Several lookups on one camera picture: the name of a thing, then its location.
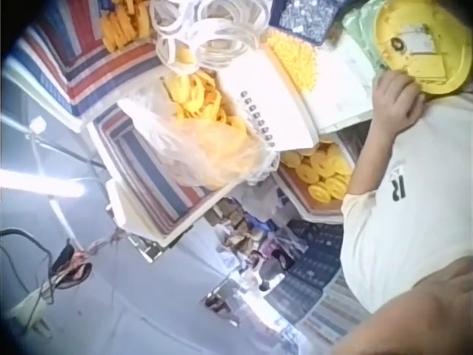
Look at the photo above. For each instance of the person's left hand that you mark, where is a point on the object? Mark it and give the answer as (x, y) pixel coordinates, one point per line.
(397, 100)

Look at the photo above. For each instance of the person's left fingers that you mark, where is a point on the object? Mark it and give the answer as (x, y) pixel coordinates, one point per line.
(412, 87)

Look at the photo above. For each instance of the yellow round plastic disc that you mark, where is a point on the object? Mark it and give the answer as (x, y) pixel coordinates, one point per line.
(439, 33)

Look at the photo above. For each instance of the pale green plastic bag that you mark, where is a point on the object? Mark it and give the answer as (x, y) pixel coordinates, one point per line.
(360, 33)

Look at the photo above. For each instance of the pile of small yellow parts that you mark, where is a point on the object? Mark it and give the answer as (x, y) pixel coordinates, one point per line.
(293, 59)

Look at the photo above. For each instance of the heap of yellow round wheels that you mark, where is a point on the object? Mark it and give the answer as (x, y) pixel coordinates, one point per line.
(325, 174)

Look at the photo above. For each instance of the white spiral notebook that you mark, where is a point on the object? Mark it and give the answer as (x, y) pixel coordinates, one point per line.
(266, 100)

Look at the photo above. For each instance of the white tray with orange lining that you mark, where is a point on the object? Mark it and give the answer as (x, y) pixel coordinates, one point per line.
(314, 209)

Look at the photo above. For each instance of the bundle of white plastic rings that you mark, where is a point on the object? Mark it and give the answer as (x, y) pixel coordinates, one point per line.
(218, 33)

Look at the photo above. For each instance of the blue patterned floor mat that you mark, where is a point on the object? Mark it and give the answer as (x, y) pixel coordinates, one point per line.
(310, 266)

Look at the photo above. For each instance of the heap of clutter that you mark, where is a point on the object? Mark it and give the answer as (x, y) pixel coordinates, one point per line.
(247, 236)

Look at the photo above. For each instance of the clear plastic bag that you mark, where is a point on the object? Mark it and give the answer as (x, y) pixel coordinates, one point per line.
(192, 151)

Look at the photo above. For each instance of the pale striped floor mat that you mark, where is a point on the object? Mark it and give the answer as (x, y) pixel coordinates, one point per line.
(332, 314)

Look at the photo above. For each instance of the white crate with striped lining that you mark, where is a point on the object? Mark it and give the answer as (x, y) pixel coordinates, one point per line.
(148, 185)

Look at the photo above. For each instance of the heap of yellow flat pieces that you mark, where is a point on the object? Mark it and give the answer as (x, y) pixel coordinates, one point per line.
(123, 26)

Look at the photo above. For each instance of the striped woven sack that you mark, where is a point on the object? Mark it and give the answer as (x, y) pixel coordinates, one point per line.
(74, 63)

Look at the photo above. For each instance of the white power strip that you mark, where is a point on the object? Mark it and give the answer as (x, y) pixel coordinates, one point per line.
(31, 312)

